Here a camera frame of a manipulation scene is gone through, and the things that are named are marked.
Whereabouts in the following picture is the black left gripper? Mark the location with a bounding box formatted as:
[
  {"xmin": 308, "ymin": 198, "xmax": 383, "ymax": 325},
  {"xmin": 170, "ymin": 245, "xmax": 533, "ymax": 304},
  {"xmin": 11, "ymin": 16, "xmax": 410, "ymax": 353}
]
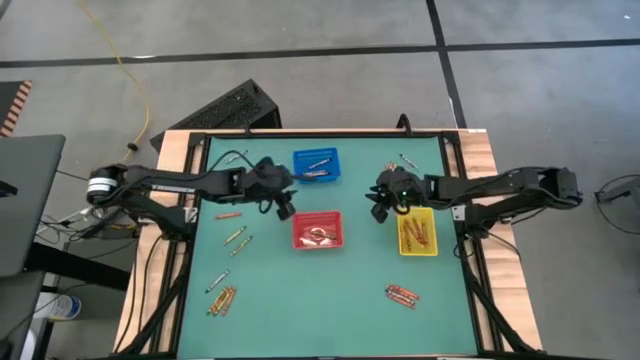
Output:
[{"xmin": 243, "ymin": 156, "xmax": 303, "ymax": 207}]

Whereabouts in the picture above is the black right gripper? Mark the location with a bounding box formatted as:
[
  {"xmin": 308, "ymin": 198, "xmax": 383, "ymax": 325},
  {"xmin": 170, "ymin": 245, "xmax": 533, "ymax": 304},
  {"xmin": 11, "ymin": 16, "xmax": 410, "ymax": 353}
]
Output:
[{"xmin": 364, "ymin": 167, "xmax": 427, "ymax": 211}]

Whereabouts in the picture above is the crayon cluster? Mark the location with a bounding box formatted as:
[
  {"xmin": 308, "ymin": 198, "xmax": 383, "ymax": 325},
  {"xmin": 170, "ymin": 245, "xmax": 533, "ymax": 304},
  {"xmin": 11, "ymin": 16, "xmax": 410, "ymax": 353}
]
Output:
[{"xmin": 387, "ymin": 283, "xmax": 422, "ymax": 301}]

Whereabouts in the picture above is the blue plastic basket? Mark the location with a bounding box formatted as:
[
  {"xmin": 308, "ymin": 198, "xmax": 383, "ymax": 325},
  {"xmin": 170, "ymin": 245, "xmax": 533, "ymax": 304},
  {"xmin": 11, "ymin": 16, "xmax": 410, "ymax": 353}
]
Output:
[{"xmin": 292, "ymin": 146, "xmax": 342, "ymax": 185}]

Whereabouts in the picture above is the red plastic basket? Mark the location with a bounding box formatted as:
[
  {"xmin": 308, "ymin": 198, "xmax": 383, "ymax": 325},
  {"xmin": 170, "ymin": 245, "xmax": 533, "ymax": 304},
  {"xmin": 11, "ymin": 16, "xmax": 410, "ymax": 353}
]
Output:
[{"xmin": 291, "ymin": 209, "xmax": 345, "ymax": 251}]

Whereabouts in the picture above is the yellow plastic basket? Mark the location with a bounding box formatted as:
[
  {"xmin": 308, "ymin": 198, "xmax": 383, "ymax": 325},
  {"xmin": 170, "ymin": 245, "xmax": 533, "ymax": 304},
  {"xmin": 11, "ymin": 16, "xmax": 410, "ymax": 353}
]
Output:
[{"xmin": 396, "ymin": 206, "xmax": 440, "ymax": 258}]

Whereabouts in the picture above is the teal table mat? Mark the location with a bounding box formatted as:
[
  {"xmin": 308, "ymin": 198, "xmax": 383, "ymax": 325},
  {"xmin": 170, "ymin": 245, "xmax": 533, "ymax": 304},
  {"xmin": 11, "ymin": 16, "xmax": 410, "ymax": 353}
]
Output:
[{"xmin": 177, "ymin": 135, "xmax": 480, "ymax": 359}]

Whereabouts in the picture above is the black desk leg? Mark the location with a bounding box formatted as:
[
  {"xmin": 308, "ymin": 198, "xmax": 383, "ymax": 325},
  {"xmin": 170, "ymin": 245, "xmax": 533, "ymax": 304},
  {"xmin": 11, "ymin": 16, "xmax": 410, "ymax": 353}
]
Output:
[{"xmin": 24, "ymin": 242, "xmax": 132, "ymax": 292}]

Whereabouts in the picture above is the white plastic bottle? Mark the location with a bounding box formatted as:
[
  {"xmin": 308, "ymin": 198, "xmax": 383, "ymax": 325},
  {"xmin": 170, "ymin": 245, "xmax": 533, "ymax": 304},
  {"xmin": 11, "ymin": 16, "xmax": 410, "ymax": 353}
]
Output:
[{"xmin": 32, "ymin": 291, "xmax": 83, "ymax": 322}]

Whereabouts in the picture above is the black orange striped ramp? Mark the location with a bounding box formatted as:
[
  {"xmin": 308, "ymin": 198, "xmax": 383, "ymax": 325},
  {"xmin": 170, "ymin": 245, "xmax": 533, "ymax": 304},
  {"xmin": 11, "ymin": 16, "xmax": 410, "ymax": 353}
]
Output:
[{"xmin": 0, "ymin": 79, "xmax": 34, "ymax": 139}]

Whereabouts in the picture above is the dark grey desk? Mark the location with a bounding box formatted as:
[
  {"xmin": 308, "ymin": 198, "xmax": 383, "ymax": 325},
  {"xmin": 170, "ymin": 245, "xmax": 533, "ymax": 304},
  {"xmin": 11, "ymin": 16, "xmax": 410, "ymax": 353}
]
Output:
[{"xmin": 0, "ymin": 269, "xmax": 47, "ymax": 360}]

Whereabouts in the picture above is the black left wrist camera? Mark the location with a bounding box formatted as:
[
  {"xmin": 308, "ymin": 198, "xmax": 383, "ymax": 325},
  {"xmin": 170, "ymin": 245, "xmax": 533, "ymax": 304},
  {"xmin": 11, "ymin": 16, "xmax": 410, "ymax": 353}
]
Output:
[{"xmin": 275, "ymin": 191, "xmax": 298, "ymax": 222}]

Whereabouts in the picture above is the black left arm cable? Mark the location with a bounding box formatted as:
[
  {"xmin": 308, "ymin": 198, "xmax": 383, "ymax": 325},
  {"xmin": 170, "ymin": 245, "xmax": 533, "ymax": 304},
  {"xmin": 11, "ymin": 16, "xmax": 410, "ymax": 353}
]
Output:
[{"xmin": 205, "ymin": 148, "xmax": 261, "ymax": 174}]

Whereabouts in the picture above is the black aluminium table frame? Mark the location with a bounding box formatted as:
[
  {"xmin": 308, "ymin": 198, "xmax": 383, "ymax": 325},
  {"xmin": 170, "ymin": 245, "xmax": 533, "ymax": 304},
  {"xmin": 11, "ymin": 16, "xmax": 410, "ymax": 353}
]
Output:
[{"xmin": 112, "ymin": 127, "xmax": 554, "ymax": 360}]

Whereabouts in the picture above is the yellow cable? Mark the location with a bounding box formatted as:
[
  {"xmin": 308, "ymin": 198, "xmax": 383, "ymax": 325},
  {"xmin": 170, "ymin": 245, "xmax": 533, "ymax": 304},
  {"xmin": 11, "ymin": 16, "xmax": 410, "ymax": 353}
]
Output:
[{"xmin": 77, "ymin": 0, "xmax": 152, "ymax": 162}]

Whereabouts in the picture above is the black cable bundle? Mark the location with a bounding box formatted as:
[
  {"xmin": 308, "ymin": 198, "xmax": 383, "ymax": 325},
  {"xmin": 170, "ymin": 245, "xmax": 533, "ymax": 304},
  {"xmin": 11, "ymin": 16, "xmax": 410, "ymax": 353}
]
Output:
[{"xmin": 37, "ymin": 207, "xmax": 144, "ymax": 261}]

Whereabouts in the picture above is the black floor cable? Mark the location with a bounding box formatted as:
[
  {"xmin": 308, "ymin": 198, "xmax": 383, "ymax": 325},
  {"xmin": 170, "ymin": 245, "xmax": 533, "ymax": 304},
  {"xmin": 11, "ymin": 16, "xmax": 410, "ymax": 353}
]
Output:
[{"xmin": 593, "ymin": 174, "xmax": 640, "ymax": 236}]

